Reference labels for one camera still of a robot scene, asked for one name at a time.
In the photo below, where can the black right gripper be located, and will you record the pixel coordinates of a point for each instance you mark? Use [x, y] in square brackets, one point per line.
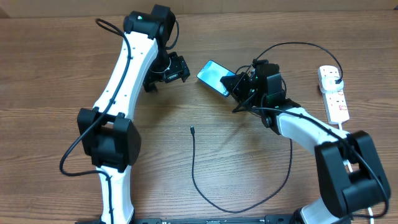
[234, 90]

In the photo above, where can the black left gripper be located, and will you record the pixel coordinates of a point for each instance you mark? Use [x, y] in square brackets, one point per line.
[179, 69]

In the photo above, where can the blue Galaxy smartphone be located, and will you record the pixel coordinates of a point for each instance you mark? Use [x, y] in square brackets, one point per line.
[212, 73]

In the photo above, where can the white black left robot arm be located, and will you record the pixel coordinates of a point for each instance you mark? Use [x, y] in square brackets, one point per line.
[107, 132]

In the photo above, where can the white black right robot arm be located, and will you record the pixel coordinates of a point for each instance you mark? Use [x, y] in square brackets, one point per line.
[350, 173]

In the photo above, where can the white charger plug adapter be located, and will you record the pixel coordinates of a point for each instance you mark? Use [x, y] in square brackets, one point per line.
[331, 84]

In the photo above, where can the white power strip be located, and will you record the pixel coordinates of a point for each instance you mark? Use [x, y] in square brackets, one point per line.
[335, 103]

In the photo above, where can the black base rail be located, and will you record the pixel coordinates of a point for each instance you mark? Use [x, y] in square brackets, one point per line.
[268, 219]

